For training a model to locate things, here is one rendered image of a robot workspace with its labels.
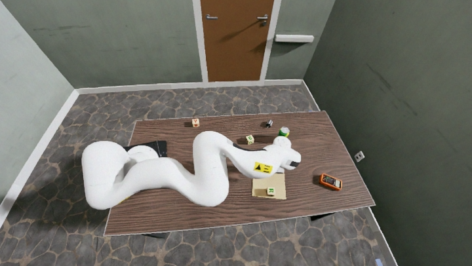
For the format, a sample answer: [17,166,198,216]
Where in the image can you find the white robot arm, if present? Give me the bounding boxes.
[82,131,301,210]

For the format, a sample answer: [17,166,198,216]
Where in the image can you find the green drink can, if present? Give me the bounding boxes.
[277,127,289,138]

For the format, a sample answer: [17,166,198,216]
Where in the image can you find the beige mat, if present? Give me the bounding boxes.
[252,172,286,199]

